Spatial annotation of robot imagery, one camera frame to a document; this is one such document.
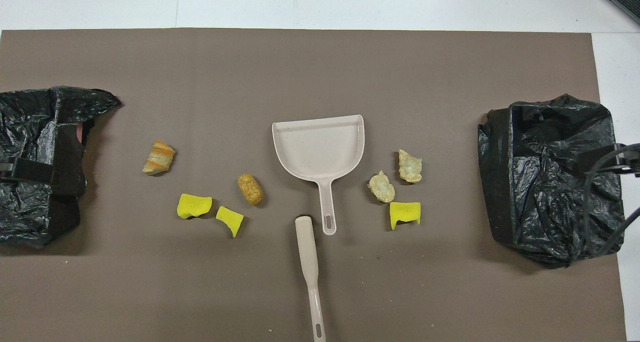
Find striped croissant bread piece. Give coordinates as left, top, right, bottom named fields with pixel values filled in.
left=142, top=140, right=177, bottom=176

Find black bag lined trash bin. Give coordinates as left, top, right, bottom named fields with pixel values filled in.
left=0, top=85, right=122, bottom=248
left=477, top=93, right=626, bottom=269

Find beige hand brush black bristles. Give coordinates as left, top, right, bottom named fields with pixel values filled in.
left=294, top=214, right=327, bottom=342

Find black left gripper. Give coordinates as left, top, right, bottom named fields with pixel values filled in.
left=0, top=158, right=56, bottom=183

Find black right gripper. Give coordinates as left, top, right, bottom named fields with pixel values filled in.
left=586, top=143, right=640, bottom=179

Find pale chip piece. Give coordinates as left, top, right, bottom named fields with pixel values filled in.
left=398, top=149, right=423, bottom=184
left=367, top=170, right=396, bottom=204

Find beige plastic dustpan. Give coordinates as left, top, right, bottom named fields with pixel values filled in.
left=272, top=114, right=366, bottom=236

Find brown paper table mat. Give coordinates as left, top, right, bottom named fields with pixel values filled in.
left=0, top=28, right=627, bottom=342

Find brown nugget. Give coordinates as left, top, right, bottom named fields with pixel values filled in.
left=237, top=173, right=265, bottom=206

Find yellow sponge piece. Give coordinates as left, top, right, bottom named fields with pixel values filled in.
left=389, top=201, right=422, bottom=231
left=176, top=193, right=213, bottom=220
left=216, top=205, right=245, bottom=238

